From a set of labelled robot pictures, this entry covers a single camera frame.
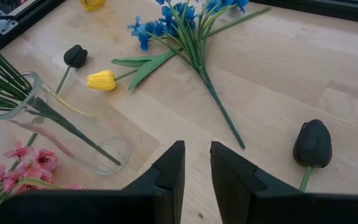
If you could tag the yellow artificial tulip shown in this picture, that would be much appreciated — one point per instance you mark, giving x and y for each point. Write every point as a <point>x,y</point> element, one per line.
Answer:
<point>101,81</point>

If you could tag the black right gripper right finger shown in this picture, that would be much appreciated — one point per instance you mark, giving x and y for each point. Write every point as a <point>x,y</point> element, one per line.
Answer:
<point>238,186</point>

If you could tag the blue artificial flower bunch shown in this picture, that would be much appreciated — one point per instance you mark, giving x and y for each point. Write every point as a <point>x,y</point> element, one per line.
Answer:
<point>197,62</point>

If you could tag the yellow glass vase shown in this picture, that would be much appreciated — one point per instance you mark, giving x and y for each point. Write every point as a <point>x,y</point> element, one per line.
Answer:
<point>92,4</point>

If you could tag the clear glass vase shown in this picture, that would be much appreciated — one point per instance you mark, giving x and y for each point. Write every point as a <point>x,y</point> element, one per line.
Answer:
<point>104,155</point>

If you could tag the black artificial tulip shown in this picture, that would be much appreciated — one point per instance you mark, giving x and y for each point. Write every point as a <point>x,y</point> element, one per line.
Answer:
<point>75,56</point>
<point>312,144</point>

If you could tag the black table frame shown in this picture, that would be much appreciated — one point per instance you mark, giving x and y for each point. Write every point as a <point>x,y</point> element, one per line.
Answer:
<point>322,12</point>

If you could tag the metal corner bracket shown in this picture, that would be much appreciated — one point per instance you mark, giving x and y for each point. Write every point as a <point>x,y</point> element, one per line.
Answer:
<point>3,26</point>

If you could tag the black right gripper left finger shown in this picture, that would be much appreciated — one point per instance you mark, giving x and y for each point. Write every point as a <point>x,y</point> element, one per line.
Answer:
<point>163,186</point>

